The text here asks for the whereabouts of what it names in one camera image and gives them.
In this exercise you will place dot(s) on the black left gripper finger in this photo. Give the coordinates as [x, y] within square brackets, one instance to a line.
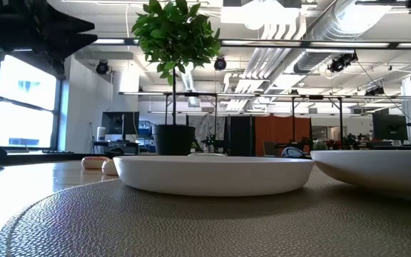
[66, 23]
[70, 44]

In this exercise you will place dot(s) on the black ceiling spot lamp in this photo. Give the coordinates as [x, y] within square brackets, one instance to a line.
[102, 67]
[220, 63]

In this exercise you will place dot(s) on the black computer monitor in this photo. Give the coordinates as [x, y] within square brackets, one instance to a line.
[390, 127]
[120, 123]

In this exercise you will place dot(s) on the white cylinder device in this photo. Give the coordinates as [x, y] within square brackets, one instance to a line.
[101, 133]

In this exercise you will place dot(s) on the small green potted tree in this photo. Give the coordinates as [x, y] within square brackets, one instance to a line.
[177, 32]

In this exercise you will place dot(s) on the small beige objects behind plate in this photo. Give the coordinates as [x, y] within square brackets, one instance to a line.
[93, 162]

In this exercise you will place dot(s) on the white frosted donut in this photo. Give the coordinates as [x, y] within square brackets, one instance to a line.
[110, 167]

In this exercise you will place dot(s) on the black plant pot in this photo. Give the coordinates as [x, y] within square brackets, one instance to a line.
[173, 141]

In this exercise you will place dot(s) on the black partition panel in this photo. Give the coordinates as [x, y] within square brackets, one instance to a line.
[240, 135]

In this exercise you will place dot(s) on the white round shallow bowl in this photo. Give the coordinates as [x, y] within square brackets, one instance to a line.
[212, 176]

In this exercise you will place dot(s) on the black overhead beam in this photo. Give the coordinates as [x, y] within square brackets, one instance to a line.
[284, 43]

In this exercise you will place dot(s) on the grey woven round placemat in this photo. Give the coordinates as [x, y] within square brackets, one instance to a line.
[191, 228]

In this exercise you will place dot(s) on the orange partition panel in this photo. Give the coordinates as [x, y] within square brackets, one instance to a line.
[280, 130]

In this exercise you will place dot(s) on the white round plate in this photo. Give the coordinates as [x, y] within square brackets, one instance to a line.
[380, 167]

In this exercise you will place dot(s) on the silver ceiling air duct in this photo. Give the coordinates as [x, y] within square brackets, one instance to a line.
[334, 28]

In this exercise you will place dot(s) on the black ceiling camera rig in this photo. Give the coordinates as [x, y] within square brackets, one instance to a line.
[342, 62]

